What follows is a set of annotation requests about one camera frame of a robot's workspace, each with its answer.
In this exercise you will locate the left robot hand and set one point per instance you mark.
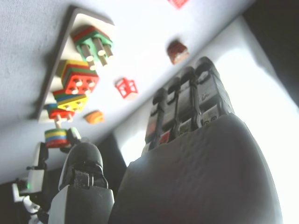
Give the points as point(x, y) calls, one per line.
point(187, 175)

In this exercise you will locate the round ring block stack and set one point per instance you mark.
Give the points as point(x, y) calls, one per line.
point(56, 137)

